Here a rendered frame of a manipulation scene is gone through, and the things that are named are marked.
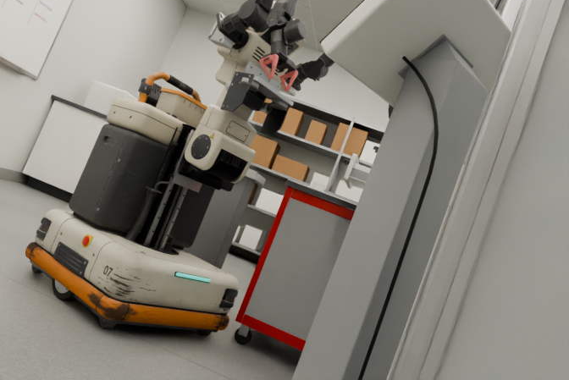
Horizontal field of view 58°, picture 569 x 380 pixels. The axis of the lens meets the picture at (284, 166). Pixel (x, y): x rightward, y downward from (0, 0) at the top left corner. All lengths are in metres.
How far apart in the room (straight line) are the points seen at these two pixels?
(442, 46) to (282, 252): 1.37
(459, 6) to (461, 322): 0.75
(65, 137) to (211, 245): 2.92
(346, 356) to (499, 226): 0.55
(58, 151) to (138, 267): 3.59
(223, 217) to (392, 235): 1.74
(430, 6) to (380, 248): 0.51
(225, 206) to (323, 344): 1.69
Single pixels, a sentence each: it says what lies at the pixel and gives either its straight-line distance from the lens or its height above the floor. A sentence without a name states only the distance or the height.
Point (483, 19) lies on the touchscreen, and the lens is 1.26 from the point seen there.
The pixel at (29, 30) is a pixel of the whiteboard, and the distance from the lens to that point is 5.01.
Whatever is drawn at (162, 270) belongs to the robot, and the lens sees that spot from 1.95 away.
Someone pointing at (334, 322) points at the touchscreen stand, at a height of 0.42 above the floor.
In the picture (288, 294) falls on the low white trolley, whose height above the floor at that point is 0.28.
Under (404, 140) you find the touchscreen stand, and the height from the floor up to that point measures 0.83.
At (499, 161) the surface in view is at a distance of 0.62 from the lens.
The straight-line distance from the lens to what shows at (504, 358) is 0.64.
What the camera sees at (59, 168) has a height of 0.27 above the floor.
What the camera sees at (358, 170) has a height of 0.87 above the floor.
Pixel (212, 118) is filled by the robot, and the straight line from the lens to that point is 2.05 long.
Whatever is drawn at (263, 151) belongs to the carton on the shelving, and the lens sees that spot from 6.17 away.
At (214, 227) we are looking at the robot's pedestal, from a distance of 2.73.
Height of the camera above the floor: 0.57
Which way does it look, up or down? 6 degrees up
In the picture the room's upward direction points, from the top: 21 degrees clockwise
